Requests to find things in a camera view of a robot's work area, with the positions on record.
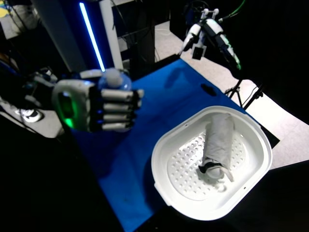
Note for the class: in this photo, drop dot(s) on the black tripod stand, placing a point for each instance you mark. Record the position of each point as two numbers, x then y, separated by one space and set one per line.
237 93

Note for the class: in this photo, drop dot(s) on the blue translucent water bottle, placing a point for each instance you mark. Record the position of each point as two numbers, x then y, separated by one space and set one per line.
113 76

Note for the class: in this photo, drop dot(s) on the white column with blue light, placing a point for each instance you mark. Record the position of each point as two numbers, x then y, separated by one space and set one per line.
62 36

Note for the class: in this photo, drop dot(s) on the blue table cloth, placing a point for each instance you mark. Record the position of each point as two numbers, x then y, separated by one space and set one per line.
157 108

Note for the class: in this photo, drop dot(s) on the white perforated plastic basin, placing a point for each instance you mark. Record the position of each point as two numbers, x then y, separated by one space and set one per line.
253 169

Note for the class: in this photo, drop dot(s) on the black metal rack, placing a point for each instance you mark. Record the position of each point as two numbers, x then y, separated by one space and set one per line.
135 36

